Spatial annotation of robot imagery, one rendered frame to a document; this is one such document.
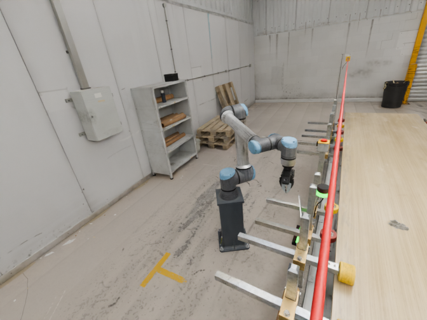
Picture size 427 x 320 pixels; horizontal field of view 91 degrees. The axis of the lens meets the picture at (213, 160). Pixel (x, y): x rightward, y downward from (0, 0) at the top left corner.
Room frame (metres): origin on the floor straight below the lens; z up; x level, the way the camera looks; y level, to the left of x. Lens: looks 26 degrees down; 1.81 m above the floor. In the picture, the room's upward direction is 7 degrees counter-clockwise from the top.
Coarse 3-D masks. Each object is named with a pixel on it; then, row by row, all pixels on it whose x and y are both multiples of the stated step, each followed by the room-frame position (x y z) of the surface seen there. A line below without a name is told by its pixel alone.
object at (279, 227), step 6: (258, 222) 1.02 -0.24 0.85; (264, 222) 1.00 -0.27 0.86; (270, 222) 0.99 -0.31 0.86; (270, 228) 0.97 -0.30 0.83; (276, 228) 0.95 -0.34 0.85; (282, 228) 0.94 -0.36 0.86; (288, 228) 0.93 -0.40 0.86; (294, 228) 0.92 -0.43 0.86; (294, 234) 0.90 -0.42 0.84; (312, 234) 0.86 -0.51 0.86; (312, 240) 0.84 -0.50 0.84; (318, 240) 0.83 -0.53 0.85
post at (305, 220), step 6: (306, 216) 0.69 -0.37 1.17; (306, 222) 0.68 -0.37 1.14; (300, 228) 0.69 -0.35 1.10; (306, 228) 0.68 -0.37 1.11; (300, 234) 0.69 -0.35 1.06; (306, 234) 0.68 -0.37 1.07; (300, 240) 0.69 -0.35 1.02; (306, 240) 0.67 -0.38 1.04; (300, 246) 0.69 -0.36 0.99; (306, 246) 0.69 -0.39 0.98; (300, 270) 0.68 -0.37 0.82; (300, 276) 0.68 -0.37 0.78; (300, 282) 0.68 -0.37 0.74
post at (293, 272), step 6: (294, 264) 0.50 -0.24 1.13; (288, 270) 0.48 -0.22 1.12; (294, 270) 0.47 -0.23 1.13; (288, 276) 0.48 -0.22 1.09; (294, 276) 0.47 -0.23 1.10; (288, 282) 0.48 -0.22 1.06; (294, 282) 0.47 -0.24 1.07; (288, 288) 0.48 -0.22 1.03; (294, 288) 0.47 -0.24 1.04; (288, 294) 0.48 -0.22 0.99; (294, 294) 0.47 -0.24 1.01; (294, 300) 0.46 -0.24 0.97
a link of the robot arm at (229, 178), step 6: (228, 168) 1.74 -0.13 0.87; (222, 174) 1.66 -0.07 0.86; (228, 174) 1.64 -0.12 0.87; (234, 174) 1.67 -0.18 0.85; (222, 180) 1.65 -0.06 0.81; (228, 180) 1.63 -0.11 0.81; (234, 180) 1.64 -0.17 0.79; (222, 186) 1.65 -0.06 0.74; (228, 186) 1.63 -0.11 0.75; (234, 186) 1.65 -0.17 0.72
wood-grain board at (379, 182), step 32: (352, 128) 2.33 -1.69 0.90; (384, 128) 2.21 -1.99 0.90; (416, 128) 2.11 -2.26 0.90; (352, 160) 1.58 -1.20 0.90; (384, 160) 1.52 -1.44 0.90; (416, 160) 1.46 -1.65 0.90; (352, 192) 1.14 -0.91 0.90; (384, 192) 1.10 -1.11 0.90; (416, 192) 1.07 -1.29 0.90; (352, 224) 0.86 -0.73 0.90; (384, 224) 0.84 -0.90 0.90; (416, 224) 0.81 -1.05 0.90; (352, 256) 0.67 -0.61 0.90; (384, 256) 0.65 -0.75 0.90; (416, 256) 0.63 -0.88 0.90; (352, 288) 0.52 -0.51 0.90; (384, 288) 0.51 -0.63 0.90; (416, 288) 0.50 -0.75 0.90
